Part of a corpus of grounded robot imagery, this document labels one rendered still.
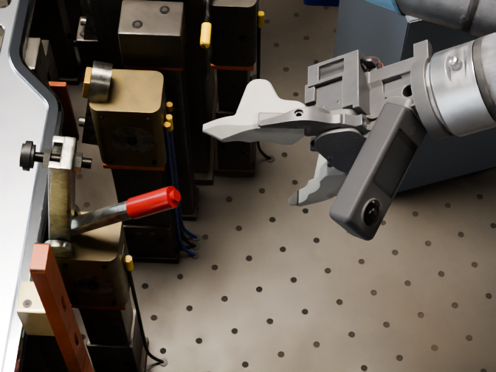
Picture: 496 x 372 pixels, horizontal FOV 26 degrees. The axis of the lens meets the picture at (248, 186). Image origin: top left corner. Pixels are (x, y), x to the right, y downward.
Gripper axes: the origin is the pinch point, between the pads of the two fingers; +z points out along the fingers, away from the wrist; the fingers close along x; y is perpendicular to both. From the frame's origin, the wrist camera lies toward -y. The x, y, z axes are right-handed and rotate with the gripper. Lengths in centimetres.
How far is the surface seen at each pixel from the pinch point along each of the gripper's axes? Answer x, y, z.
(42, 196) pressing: -2.6, 7.2, 29.6
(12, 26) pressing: 1.1, 31.6, 36.1
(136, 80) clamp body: -2.6, 19.0, 17.5
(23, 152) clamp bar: 13.8, -0.5, 15.3
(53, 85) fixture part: -14, 35, 43
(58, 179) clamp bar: 10.1, -1.8, 14.1
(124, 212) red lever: 0.7, -0.7, 14.0
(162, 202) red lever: 0.8, -0.9, 9.2
